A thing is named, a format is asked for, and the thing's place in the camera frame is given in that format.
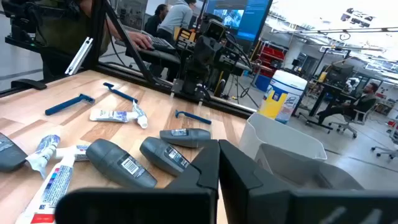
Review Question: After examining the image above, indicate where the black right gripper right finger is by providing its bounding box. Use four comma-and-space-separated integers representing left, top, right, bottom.
219, 139, 398, 224

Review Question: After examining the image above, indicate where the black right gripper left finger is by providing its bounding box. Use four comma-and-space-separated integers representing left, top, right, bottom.
54, 139, 220, 224

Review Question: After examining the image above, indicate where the grey deodorant bottle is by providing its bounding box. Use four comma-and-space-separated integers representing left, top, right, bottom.
85, 138, 158, 189
0, 132, 28, 174
159, 128, 212, 149
139, 136, 191, 177

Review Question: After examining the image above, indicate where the white toothpaste tube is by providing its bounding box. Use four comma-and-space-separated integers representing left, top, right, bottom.
14, 151, 76, 224
89, 108, 140, 124
55, 144, 91, 162
25, 134, 62, 180
132, 100, 149, 129

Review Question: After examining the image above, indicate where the black keyboard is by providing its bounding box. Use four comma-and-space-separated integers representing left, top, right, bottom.
148, 35, 177, 54

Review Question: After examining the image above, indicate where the person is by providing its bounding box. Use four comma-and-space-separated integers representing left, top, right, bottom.
317, 82, 380, 125
156, 0, 197, 44
144, 3, 169, 37
34, 0, 154, 82

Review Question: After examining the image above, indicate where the large blue-screen monitor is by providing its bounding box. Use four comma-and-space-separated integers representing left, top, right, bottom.
203, 0, 274, 43

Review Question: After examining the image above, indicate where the grey plastic bin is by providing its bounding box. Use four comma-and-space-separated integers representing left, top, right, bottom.
254, 142, 365, 191

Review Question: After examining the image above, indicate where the blue plastic tub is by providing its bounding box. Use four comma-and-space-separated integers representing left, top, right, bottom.
254, 73, 272, 93

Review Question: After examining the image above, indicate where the red shelf cart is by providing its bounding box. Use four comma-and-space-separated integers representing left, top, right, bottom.
254, 40, 289, 78

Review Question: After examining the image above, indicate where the person's hand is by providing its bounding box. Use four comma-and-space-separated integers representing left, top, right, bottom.
127, 30, 154, 50

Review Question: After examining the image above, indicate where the white plastic bin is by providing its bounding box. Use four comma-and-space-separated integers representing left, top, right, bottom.
238, 112, 328, 162

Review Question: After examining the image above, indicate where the Lysol wipes canister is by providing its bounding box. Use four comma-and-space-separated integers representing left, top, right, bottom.
257, 69, 308, 125

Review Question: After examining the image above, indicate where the office chair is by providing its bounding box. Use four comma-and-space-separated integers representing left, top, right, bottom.
371, 124, 398, 161
328, 107, 376, 139

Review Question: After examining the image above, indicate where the black office desk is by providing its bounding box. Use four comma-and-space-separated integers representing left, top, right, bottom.
306, 81, 357, 130

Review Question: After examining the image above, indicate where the silver aluminium bar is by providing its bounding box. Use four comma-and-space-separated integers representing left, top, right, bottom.
64, 36, 94, 77

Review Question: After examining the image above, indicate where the black computer monitor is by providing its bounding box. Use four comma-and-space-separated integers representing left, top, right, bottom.
325, 62, 355, 86

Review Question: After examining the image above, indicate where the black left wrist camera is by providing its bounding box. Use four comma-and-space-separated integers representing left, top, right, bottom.
201, 17, 227, 42

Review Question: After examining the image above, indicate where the black aluminium table frame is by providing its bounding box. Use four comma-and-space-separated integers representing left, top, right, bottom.
0, 0, 259, 119

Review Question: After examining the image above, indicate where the black edge bracket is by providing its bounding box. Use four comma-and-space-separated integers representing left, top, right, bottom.
11, 78, 47, 91

